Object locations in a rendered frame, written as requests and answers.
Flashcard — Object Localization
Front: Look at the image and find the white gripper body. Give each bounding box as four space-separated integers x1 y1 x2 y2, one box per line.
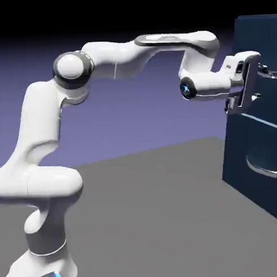
222 50 263 116

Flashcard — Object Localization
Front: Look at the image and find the dark blue cabinet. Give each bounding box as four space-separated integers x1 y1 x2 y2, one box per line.
215 14 277 229

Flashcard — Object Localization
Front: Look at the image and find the dark blue drawer front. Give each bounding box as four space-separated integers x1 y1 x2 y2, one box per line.
221 14 277 134
219 110 277 229

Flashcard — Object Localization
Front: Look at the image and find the curved silver drawer handle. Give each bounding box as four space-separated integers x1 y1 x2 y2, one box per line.
257 70 277 80
245 154 277 180

